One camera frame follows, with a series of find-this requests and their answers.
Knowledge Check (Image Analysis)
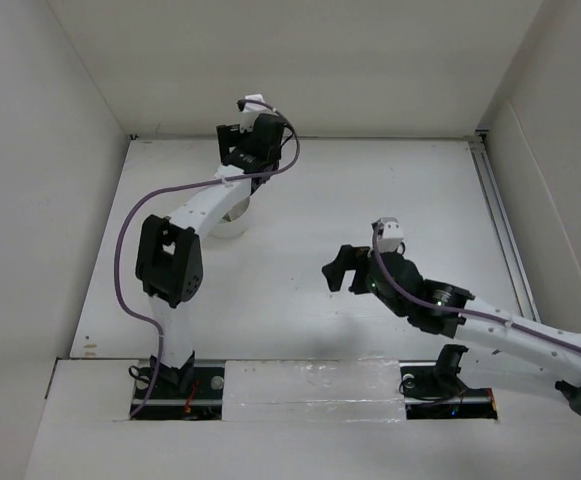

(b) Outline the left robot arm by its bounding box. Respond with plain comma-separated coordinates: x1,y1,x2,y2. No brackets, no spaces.
135,113,288,397

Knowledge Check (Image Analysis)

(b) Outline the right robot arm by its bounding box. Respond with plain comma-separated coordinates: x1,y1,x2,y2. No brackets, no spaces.
321,245,581,417

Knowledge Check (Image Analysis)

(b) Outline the white round divided container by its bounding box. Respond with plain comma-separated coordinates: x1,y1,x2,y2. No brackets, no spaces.
210,198,251,239

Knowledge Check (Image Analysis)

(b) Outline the white front panel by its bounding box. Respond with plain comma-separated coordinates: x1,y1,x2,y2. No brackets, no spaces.
222,359,406,423

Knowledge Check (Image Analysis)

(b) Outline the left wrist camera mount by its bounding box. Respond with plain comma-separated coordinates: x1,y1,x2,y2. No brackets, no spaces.
237,94,271,134

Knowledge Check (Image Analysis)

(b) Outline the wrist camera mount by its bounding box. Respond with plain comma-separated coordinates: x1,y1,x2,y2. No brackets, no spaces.
372,217,405,253
237,94,271,134

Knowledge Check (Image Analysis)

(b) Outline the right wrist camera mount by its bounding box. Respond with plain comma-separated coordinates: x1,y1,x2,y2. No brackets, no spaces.
372,217,405,253

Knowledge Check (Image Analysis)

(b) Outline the aluminium rail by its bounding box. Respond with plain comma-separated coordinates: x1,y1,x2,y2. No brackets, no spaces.
467,130,540,321

